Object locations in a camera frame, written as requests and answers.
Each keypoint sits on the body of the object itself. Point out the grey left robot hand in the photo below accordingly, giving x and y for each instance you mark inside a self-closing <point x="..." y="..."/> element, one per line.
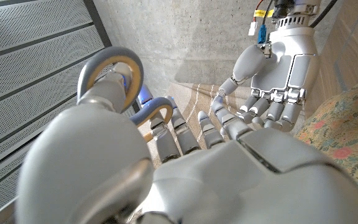
<point x="213" y="186"/>

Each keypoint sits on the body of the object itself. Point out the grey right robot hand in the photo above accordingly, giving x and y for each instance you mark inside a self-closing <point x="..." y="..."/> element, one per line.
<point x="278" y="71"/>

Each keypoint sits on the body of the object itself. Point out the floral patterned cloth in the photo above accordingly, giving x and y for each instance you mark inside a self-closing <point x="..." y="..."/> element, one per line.
<point x="346" y="130"/>

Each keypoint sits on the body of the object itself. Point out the grey yellow scissors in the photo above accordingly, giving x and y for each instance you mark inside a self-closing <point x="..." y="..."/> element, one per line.
<point x="135" y="71"/>

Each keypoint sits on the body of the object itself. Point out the beige striped curtain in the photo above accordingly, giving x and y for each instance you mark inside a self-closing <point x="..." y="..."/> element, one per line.
<point x="194" y="102"/>

